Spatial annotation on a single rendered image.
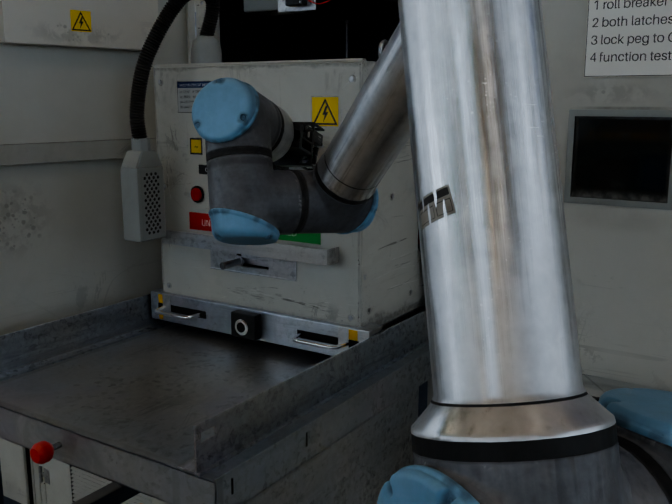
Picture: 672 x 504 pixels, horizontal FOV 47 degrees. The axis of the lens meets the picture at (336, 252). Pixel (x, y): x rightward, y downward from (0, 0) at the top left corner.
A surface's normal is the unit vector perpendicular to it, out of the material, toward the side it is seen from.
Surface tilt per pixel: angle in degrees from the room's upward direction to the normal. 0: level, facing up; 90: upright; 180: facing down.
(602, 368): 90
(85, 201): 90
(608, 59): 90
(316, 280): 90
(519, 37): 73
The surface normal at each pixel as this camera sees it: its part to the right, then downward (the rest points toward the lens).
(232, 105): -0.30, -0.17
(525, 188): 0.25, -0.11
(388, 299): 0.84, 0.11
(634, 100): -0.55, 0.16
